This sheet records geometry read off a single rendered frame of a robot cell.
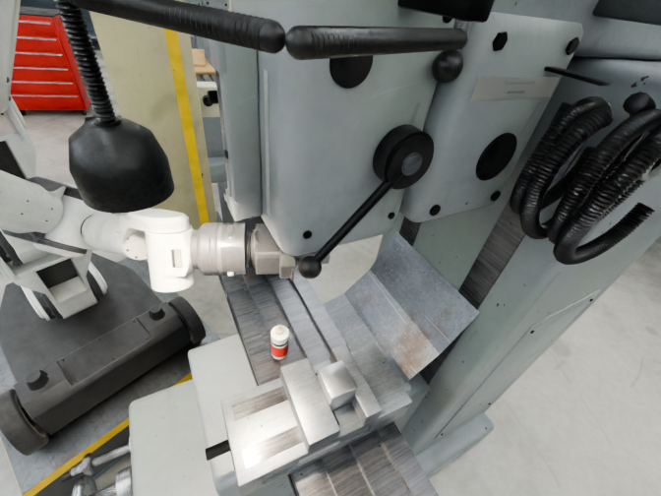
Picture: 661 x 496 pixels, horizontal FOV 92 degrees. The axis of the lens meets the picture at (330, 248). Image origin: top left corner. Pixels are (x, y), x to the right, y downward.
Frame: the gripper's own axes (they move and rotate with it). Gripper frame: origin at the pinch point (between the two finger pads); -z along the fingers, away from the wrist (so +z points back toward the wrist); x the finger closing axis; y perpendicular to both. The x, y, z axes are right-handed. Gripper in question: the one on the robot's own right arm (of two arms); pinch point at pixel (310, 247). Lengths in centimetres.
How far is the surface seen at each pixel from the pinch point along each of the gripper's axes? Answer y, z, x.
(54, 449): 85, 73, 4
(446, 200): -14.5, -17.7, -6.7
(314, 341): 33.4, -3.9, 2.3
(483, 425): 103, -84, -1
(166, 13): -34.2, 12.5, -20.9
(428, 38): -34.3, -2.8, -19.4
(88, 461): 73, 57, -5
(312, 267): -9.9, 2.2, -15.0
